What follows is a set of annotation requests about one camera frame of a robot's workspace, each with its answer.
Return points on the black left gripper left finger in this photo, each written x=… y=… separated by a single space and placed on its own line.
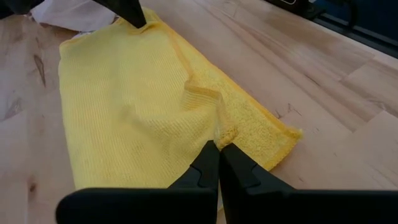
x=140 y=205

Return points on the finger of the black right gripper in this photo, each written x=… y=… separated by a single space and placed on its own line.
x=127 y=11

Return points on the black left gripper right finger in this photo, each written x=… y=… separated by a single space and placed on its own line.
x=280 y=205

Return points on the pale pink towel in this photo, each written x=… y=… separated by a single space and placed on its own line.
x=71 y=15

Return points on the yellow microfibre towel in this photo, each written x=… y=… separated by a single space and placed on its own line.
x=124 y=109

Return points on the black aluminium table frame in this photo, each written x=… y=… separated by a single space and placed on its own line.
x=373 y=40

